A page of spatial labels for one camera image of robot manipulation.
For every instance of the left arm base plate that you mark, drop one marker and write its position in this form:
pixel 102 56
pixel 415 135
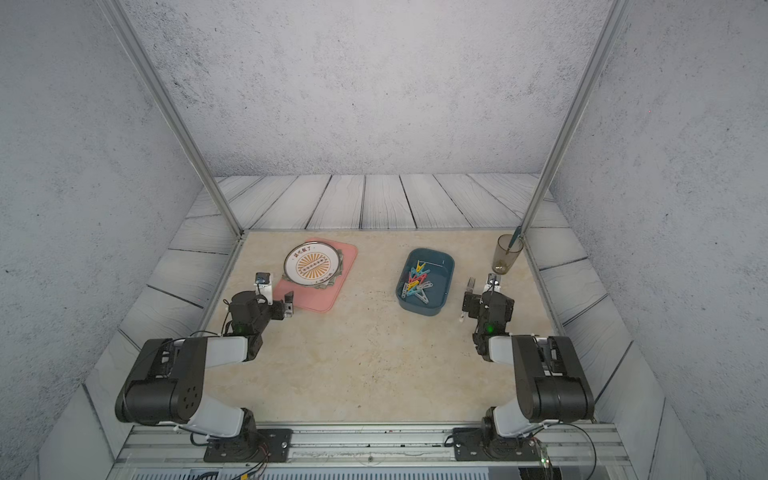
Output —
pixel 251 446

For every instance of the left aluminium frame post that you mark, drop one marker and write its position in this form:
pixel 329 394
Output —
pixel 129 40

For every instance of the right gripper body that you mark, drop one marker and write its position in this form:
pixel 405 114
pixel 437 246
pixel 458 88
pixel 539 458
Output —
pixel 473 301

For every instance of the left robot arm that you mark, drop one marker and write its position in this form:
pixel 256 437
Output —
pixel 165 386

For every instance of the teal storage box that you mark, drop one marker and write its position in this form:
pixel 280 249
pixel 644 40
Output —
pixel 437 283

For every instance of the teal straw in glass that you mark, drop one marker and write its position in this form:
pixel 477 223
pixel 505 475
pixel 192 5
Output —
pixel 514 237

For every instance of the aluminium frame post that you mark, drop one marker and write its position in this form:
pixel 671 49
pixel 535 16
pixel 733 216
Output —
pixel 129 40
pixel 595 65

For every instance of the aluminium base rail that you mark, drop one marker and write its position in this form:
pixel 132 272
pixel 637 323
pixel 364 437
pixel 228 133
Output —
pixel 407 450

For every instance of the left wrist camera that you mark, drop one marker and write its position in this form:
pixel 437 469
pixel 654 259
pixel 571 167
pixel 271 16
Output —
pixel 263 285

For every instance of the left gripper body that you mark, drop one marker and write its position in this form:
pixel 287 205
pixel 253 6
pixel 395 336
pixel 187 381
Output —
pixel 276 313

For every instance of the white plate orange sunburst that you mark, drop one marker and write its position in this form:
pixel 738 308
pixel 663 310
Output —
pixel 307 262

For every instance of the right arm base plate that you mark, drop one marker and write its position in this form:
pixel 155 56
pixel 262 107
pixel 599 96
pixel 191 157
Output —
pixel 495 445

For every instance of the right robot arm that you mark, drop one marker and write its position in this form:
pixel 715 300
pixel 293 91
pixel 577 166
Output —
pixel 551 385

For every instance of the olive drinking glass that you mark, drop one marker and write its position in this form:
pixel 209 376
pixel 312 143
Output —
pixel 503 260

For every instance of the red clothespin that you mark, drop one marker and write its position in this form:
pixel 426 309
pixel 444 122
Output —
pixel 414 280

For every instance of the right aluminium frame post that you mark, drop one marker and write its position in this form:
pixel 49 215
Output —
pixel 595 65

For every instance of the pink plastic tray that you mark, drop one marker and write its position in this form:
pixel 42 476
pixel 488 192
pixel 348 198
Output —
pixel 319 300

